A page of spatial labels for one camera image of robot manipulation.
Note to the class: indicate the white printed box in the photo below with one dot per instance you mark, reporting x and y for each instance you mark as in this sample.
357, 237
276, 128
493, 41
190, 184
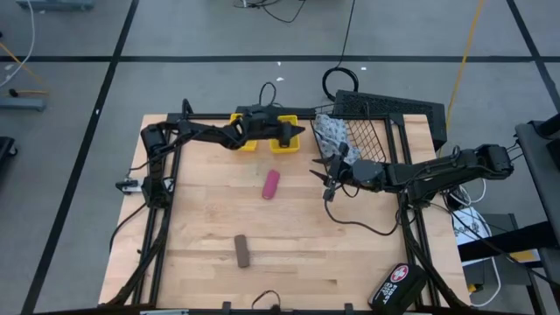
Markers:
470, 225

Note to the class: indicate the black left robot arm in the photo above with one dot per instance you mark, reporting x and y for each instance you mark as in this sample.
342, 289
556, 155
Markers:
201, 131

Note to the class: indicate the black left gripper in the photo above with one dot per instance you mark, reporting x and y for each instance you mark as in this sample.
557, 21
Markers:
262, 124

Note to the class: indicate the black first aid kit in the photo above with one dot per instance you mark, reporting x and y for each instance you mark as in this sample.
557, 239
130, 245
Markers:
396, 289

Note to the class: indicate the brown bandage roll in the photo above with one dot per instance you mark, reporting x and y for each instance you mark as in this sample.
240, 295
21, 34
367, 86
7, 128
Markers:
241, 251

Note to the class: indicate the black side cart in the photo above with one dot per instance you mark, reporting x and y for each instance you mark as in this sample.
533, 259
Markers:
540, 175

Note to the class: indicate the yellow plastic basket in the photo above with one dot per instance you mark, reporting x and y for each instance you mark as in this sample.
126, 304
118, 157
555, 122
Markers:
275, 146
249, 146

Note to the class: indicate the patterned grey fabric pouch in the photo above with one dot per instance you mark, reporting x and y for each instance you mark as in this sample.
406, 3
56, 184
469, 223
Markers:
332, 131

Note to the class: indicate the black metal table frame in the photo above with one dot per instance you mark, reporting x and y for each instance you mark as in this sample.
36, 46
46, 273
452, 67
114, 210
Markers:
389, 131

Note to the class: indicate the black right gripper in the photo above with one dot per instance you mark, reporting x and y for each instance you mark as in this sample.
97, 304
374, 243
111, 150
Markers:
363, 175

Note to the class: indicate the pink bandage roll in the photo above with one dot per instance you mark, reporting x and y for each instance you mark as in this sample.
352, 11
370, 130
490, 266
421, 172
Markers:
271, 184

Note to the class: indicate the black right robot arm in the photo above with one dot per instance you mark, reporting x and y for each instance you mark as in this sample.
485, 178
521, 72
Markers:
446, 170

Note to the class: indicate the grey floor bar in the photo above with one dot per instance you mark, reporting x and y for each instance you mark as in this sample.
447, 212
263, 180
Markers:
22, 104

